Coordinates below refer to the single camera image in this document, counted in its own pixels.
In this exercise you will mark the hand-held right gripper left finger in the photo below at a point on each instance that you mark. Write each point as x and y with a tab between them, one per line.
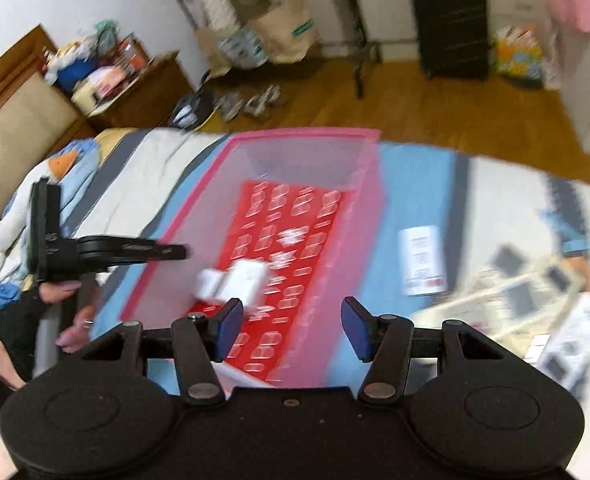
231	330

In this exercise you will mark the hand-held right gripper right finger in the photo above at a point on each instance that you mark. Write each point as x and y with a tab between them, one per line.
355	330

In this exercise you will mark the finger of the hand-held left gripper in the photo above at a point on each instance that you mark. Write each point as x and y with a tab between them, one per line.
150	251

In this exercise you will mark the white small box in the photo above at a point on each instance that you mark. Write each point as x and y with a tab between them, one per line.
245	277

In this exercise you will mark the pink storage box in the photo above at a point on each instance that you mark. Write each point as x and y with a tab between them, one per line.
295	160

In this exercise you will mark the person's left hand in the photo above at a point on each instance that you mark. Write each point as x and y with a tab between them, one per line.
12	340

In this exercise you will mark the blue penguin plush toy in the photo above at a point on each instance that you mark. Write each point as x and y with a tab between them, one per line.
70	165

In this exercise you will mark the striped blanket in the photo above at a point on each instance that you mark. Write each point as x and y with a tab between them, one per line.
150	175

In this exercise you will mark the red patterned sheet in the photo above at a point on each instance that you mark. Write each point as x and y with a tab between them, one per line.
315	260

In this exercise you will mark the white remote control red button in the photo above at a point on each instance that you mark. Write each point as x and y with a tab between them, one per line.
422	260

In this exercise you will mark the wooden padded headboard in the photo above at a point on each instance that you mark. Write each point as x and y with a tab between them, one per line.
15	125

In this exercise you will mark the cream box with black squares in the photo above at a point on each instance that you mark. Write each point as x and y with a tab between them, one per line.
480	300

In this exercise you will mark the black bag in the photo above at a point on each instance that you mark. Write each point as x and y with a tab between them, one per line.
190	107

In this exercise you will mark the white printed box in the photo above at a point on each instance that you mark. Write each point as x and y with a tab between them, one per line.
100	87

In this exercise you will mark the wooden nightstand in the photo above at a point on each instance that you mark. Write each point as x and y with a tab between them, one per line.
150	95

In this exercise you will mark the blue pouch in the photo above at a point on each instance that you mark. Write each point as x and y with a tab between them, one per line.
77	72

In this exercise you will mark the grey shoe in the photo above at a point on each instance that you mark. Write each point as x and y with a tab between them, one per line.
264	100
230	106

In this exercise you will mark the red package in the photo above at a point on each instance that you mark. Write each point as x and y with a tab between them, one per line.
134	55

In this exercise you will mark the teal round object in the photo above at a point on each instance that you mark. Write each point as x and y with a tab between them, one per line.
106	35

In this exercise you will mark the white box with black print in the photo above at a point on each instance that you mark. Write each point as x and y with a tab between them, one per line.
575	340

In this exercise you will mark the white tissue pack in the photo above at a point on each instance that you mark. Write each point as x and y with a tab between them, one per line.
242	45

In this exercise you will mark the brown paper bag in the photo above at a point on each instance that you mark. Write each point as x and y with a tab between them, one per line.
285	30

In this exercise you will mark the black metal stand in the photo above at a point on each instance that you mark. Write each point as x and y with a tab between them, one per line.
360	60

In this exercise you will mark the colourful bag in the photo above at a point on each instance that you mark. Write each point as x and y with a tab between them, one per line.
517	55

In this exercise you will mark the black suitcase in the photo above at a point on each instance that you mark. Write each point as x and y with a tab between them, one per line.
450	25

